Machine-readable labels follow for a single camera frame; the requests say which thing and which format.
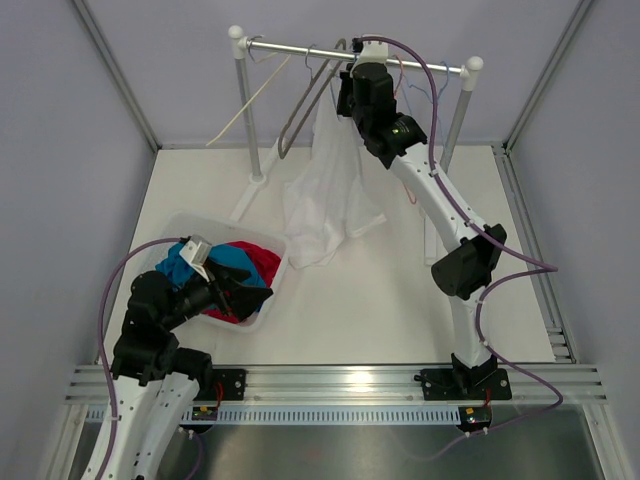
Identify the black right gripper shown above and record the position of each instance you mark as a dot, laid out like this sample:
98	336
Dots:
346	84

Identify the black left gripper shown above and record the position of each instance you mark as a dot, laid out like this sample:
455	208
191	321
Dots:
242	300

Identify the red t shirt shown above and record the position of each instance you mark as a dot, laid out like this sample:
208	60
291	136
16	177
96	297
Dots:
262	263

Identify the blue t shirt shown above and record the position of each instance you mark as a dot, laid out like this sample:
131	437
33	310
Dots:
177	271

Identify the white t shirt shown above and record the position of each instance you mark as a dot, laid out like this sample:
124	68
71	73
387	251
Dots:
327	204

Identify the light blue red-shirt hanger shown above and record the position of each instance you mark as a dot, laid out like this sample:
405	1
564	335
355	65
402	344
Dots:
408	83

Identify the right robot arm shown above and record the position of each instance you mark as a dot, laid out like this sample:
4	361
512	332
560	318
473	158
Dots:
472	246

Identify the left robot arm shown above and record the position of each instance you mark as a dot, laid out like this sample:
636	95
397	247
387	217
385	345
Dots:
152	380

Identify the cream empty hanger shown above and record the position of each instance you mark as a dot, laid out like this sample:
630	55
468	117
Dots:
240	50

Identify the grey empty hanger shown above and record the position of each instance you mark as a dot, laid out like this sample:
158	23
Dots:
304	107

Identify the white plastic laundry basket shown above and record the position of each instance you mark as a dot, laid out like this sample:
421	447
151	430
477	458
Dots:
221	231

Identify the white metal clothes rack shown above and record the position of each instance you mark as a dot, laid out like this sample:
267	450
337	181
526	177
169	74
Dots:
468	73

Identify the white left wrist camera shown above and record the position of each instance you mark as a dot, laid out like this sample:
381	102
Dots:
195	253

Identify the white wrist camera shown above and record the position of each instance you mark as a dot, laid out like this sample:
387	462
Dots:
195	253
369	51

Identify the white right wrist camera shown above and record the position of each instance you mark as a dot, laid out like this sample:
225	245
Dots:
369	51

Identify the white slotted cable duct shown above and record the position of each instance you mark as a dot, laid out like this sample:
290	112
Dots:
337	415

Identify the aluminium rail frame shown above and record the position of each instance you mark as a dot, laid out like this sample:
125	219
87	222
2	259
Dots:
366	385

